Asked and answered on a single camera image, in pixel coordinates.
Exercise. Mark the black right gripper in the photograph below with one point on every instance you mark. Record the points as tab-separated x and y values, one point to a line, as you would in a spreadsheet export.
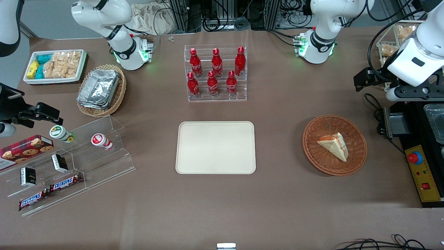
7	104

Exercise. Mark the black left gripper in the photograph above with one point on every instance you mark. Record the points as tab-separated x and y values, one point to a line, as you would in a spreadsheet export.
381	77

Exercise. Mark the triangular sandwich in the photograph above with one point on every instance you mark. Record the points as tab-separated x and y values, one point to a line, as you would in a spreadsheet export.
334	146

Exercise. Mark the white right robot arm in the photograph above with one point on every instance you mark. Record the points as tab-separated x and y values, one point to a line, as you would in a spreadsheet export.
104	14

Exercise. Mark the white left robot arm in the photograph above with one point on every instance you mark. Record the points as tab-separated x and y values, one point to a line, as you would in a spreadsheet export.
322	21

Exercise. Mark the white rectangular snack tray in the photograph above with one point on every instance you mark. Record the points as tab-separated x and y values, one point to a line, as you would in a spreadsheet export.
52	80

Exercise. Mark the light oval wicker basket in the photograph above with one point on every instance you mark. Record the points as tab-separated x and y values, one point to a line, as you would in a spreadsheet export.
119	93

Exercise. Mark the brown wicker basket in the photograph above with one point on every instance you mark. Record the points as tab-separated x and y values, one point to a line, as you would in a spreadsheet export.
312	149

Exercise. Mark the beige plastic tray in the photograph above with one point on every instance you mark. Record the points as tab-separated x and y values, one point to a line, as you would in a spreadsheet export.
215	147

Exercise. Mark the green capped yogurt bottle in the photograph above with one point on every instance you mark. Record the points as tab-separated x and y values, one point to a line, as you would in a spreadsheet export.
60	133

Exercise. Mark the bagged fried snack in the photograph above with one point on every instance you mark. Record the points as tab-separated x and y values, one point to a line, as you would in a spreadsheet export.
385	61
388	51
405	33

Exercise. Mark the red tartan cookie box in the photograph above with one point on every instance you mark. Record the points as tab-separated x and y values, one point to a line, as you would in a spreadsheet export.
26	149

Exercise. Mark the teal snack packet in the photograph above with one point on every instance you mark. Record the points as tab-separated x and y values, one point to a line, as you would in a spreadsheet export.
44	58
40	72

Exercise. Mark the yellow snack packet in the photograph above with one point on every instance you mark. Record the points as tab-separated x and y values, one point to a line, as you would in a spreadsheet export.
33	69

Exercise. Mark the small black white box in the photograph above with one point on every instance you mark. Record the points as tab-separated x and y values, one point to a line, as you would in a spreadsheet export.
59	163
27	176

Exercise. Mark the clear bag of rice crackers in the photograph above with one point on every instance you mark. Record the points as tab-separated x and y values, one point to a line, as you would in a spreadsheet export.
62	64

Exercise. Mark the grey metal block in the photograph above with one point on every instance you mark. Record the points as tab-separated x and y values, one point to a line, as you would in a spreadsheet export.
397	123

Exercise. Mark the stacked aluminium foil containers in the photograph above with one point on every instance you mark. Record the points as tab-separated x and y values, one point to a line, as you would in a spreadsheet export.
99	88

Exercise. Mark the red capped yogurt bottle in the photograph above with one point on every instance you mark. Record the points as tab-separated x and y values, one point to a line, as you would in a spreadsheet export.
100	140

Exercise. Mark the black appliance housing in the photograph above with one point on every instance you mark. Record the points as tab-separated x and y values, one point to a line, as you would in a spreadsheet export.
416	125

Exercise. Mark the snickers chocolate bar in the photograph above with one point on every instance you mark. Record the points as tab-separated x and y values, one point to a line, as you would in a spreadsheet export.
33	200
66	183

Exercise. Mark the clear acrylic stepped display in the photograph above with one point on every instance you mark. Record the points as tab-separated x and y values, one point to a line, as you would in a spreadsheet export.
104	166

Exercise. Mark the steel pan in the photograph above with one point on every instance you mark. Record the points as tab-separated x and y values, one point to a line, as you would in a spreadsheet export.
436	123

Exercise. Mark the red emergency stop button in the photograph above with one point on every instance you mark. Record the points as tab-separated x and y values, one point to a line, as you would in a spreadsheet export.
414	158

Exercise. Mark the white power strip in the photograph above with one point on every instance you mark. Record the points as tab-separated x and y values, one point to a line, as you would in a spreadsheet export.
295	19

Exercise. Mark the yellow control box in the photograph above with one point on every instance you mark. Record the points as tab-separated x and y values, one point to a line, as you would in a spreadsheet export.
425	177

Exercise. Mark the red cola bottle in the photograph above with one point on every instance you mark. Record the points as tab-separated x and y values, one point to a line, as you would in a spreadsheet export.
217	66
213	86
196	66
231	85
193	86
240	64

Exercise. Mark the crumpled beige cloth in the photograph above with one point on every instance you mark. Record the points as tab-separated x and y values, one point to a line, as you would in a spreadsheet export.
149	21

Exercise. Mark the clear acrylic bottle rack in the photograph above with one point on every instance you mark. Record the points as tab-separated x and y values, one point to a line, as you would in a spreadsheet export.
222	99

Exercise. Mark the small white silver device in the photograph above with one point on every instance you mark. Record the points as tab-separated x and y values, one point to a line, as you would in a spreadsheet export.
226	246

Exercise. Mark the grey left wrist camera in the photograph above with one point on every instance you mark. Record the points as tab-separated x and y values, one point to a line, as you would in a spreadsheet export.
394	94

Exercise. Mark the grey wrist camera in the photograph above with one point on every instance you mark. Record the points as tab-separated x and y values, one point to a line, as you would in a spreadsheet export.
394	94
6	130

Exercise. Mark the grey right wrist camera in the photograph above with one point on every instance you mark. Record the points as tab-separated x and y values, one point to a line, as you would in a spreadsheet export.
6	130

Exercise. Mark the aluminium frame post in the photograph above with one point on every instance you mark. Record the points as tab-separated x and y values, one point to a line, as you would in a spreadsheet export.
178	14
274	12

